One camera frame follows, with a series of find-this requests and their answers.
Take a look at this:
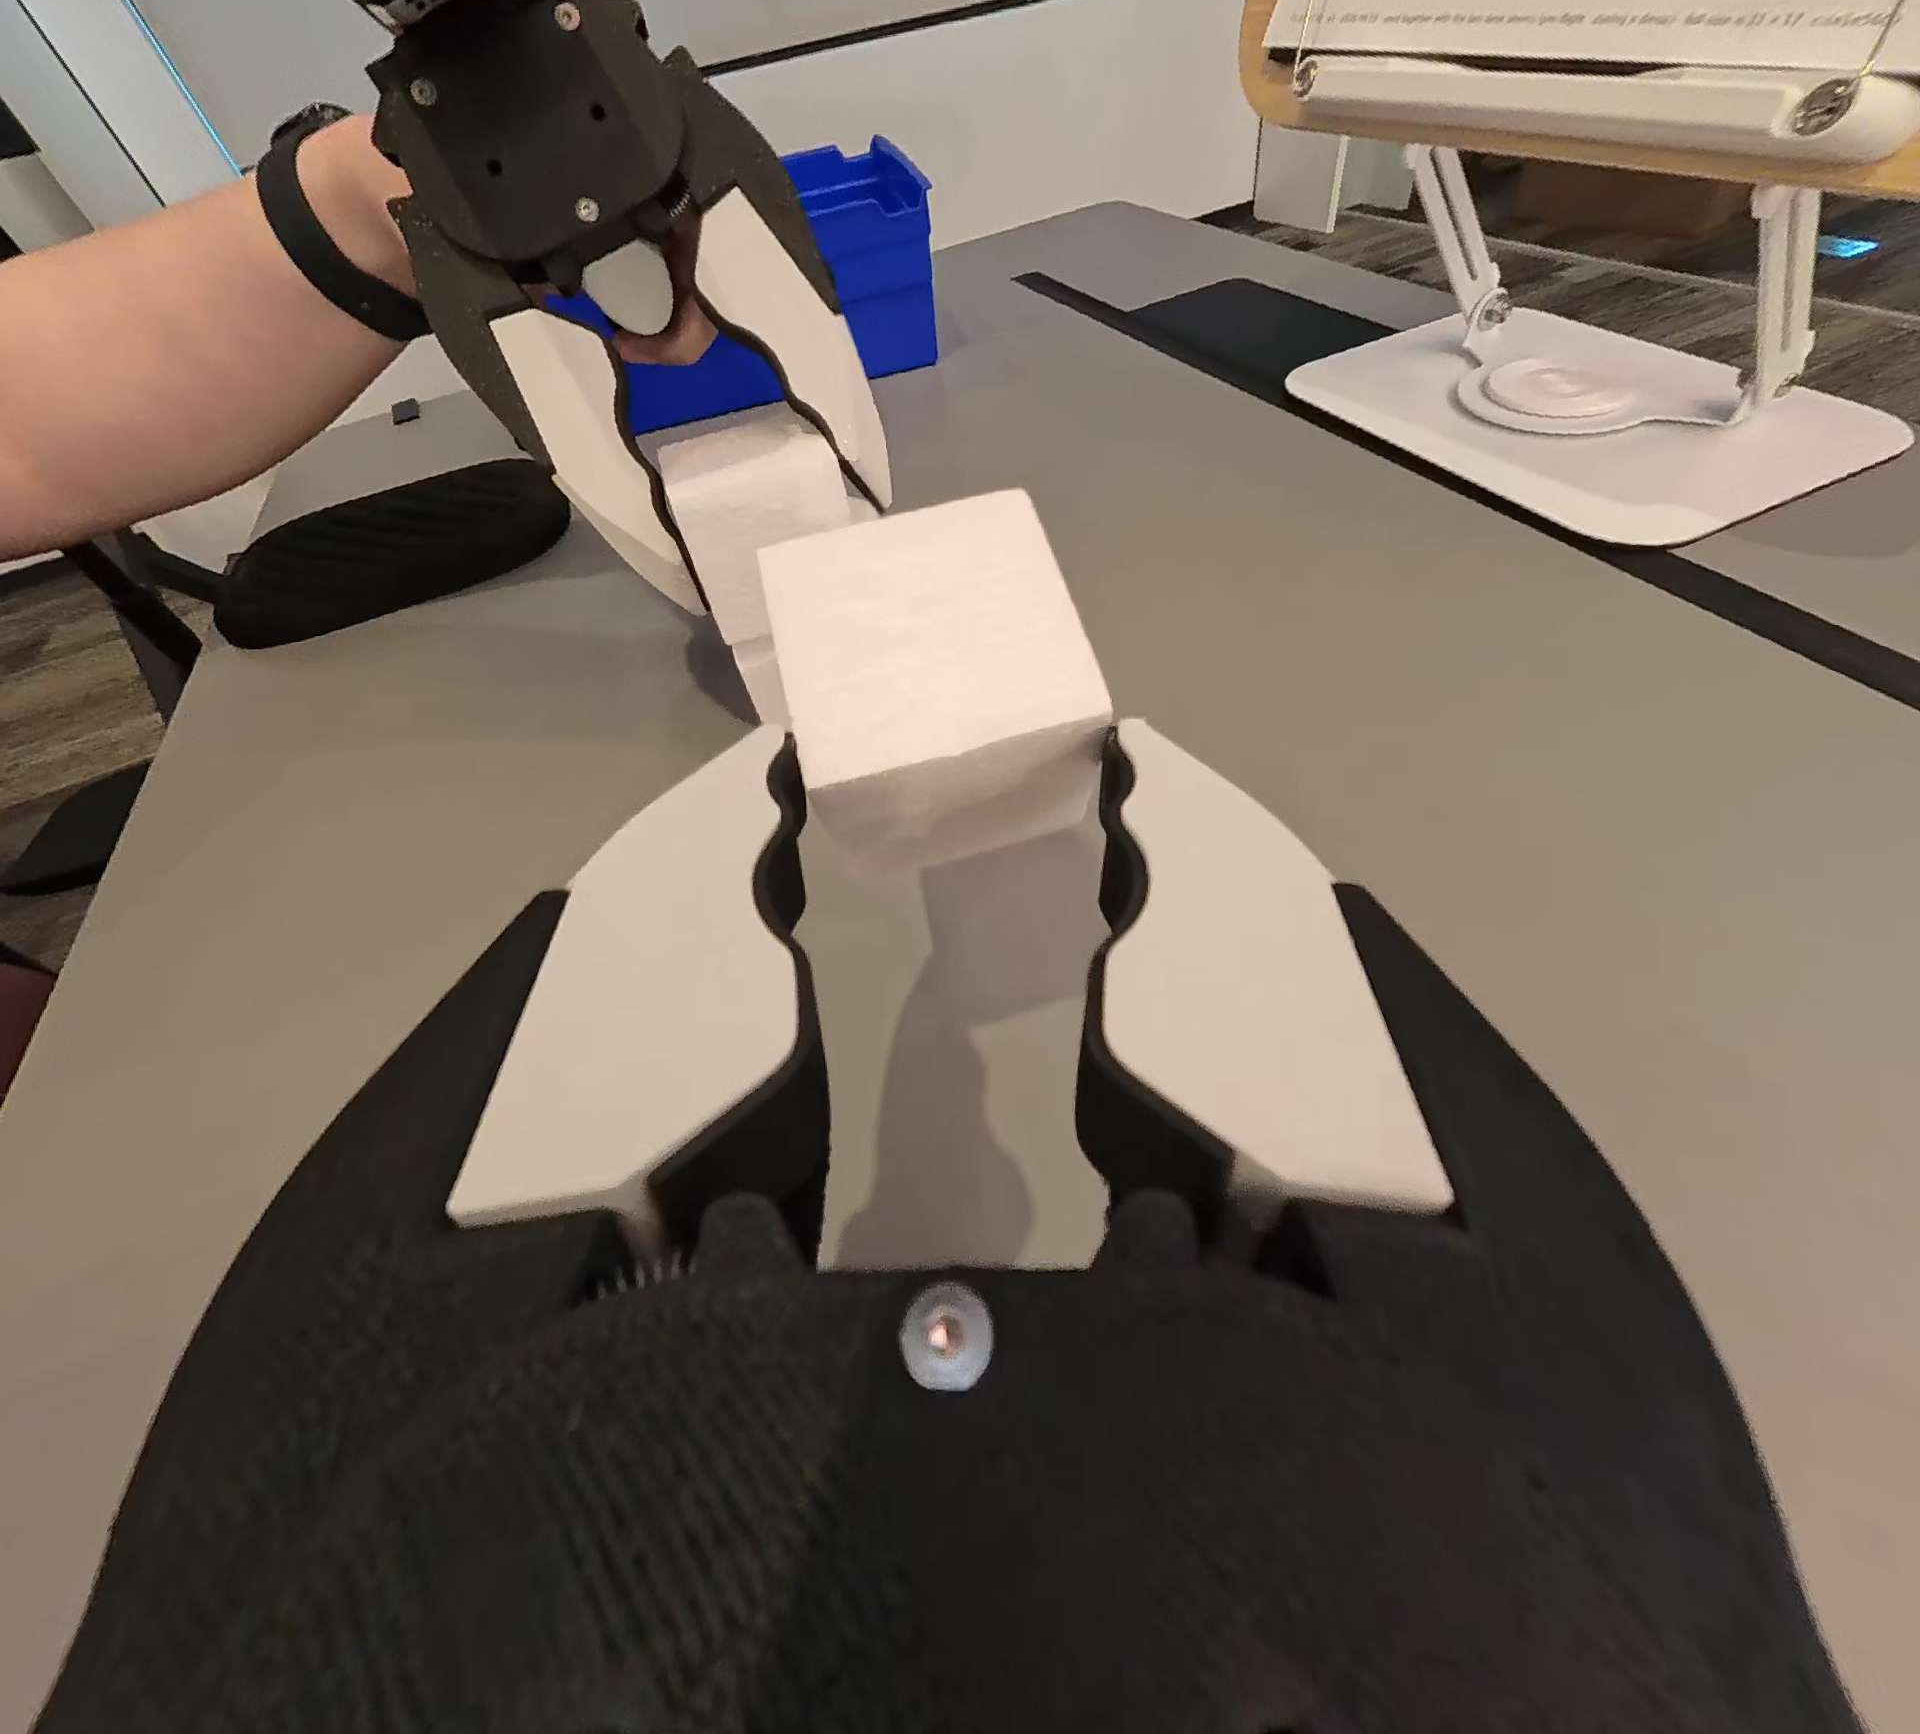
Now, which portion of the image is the wooden board document stand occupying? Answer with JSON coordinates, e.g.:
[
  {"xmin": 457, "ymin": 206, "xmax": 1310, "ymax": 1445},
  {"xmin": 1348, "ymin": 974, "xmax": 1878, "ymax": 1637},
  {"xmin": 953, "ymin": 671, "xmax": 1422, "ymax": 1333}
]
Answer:
[{"xmin": 1243, "ymin": 0, "xmax": 1920, "ymax": 552}]

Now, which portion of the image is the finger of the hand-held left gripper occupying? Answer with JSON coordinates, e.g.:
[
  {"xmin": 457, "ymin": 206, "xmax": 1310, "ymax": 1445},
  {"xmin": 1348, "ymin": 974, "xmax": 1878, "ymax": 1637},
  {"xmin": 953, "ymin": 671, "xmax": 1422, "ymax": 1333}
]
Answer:
[
  {"xmin": 488, "ymin": 308, "xmax": 716, "ymax": 618},
  {"xmin": 698, "ymin": 187, "xmax": 899, "ymax": 519}
]

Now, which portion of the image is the person's left forearm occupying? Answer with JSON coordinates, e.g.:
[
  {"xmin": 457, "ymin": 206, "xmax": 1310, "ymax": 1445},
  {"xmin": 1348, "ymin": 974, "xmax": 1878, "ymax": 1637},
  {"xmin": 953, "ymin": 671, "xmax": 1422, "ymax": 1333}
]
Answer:
[{"xmin": 0, "ymin": 166, "xmax": 401, "ymax": 563}]

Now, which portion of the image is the black wrist band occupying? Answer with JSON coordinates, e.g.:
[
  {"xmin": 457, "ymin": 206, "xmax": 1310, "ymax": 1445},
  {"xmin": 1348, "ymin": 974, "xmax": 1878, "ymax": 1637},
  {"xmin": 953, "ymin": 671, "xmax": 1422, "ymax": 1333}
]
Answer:
[{"xmin": 257, "ymin": 103, "xmax": 436, "ymax": 343}]

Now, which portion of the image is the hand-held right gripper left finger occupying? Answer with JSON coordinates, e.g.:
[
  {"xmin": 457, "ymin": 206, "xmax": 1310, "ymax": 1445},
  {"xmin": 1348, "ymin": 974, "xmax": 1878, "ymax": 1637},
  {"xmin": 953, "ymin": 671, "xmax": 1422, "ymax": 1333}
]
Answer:
[{"xmin": 449, "ymin": 721, "xmax": 832, "ymax": 1258}]

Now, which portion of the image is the white foam cube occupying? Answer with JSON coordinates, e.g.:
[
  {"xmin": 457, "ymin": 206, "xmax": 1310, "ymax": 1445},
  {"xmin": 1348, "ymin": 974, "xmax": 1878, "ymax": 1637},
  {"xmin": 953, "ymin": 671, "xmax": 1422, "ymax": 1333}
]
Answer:
[
  {"xmin": 919, "ymin": 850, "xmax": 1096, "ymax": 1015},
  {"xmin": 730, "ymin": 629, "xmax": 798, "ymax": 731},
  {"xmin": 754, "ymin": 490, "xmax": 1116, "ymax": 883},
  {"xmin": 657, "ymin": 414, "xmax": 878, "ymax": 647}
]

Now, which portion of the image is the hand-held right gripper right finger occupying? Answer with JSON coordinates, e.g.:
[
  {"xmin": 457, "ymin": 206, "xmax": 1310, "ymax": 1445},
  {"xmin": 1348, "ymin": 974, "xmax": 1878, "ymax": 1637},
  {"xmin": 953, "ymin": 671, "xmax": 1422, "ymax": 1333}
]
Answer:
[{"xmin": 1074, "ymin": 718, "xmax": 1460, "ymax": 1258}]

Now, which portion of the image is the blue plastic bin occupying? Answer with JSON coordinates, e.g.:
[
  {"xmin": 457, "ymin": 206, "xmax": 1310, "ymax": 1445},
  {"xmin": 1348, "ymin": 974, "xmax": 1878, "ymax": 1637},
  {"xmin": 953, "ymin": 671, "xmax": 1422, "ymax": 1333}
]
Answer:
[{"xmin": 545, "ymin": 139, "xmax": 942, "ymax": 432}]

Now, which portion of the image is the person's left hand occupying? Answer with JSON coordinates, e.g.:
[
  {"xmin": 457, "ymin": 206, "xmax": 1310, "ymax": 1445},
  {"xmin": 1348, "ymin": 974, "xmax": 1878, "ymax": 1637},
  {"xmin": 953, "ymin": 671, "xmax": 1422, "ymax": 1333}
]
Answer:
[{"xmin": 302, "ymin": 121, "xmax": 432, "ymax": 297}]

